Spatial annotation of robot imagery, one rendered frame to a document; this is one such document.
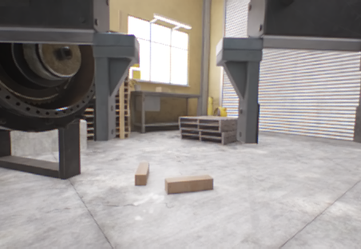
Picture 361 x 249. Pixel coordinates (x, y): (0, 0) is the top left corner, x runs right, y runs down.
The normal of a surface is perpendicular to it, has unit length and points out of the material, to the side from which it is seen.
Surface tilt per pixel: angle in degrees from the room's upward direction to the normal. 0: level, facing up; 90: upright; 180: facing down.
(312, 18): 90
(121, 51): 90
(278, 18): 90
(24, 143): 90
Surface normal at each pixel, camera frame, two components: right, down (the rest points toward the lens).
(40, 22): 0.03, 0.08
